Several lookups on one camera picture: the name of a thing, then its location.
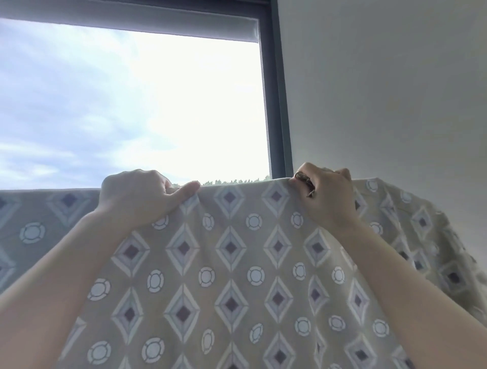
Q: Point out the beige diamond-patterned bedsheet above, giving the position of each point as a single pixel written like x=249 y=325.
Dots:
x=228 y=273

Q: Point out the person's right hand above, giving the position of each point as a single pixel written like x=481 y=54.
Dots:
x=331 y=201

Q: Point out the person's right thumb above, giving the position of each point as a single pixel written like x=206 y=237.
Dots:
x=300 y=197

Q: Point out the person's left forearm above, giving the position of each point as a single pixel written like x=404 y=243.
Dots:
x=49 y=289

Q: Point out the dark grey window frame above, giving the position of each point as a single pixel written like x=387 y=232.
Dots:
x=276 y=95

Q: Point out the person's left thumb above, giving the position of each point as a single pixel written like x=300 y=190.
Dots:
x=182 y=194

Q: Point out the person's right forearm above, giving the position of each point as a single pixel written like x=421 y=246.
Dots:
x=403 y=300

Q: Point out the grey roller blind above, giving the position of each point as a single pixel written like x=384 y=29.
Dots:
x=114 y=19

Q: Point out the person's left hand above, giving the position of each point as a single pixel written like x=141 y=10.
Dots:
x=133 y=197

